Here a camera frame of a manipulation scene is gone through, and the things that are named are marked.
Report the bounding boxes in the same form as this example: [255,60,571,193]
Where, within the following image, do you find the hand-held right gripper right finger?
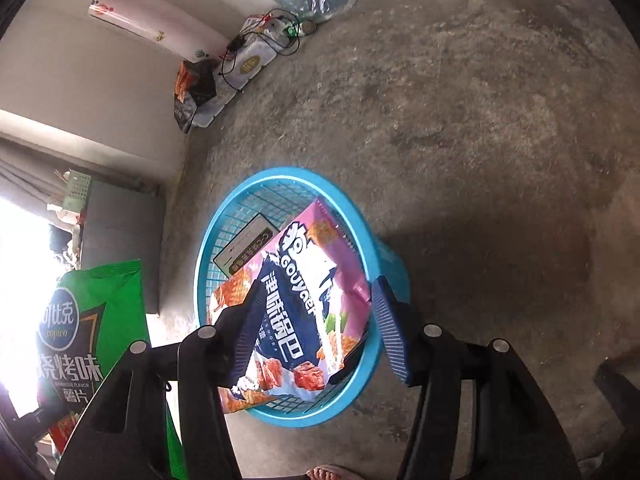
[369,275,584,480]

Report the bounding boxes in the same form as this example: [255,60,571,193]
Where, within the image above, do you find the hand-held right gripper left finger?
[55,299,266,480]

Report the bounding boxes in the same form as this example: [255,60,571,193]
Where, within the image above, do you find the blue plastic mesh basket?
[194,166,412,429]

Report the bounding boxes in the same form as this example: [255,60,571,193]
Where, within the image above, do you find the pink and blue snack bag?
[207,199,374,416]

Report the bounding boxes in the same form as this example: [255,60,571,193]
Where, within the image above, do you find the green chip bag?
[35,259,187,480]

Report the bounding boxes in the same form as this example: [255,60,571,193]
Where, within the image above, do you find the grey cabinet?
[80,179,167,317]

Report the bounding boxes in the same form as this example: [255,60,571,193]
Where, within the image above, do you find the person's foot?
[306,465,362,480]

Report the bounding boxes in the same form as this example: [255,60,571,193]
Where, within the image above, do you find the green storage basket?
[65,170,93,214]

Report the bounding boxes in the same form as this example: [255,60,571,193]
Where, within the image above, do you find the black and orange snack bag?
[173,59,219,135]

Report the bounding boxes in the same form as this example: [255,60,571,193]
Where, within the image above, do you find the grey curtain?
[0,135,163,203]

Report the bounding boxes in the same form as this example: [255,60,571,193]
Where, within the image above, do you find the white foam box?
[192,12,302,129]

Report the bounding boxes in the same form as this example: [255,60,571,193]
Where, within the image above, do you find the rolled printed wallpaper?
[89,0,229,64]

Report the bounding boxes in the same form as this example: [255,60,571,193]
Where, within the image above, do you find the tangled black charger cables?
[219,7,304,94]

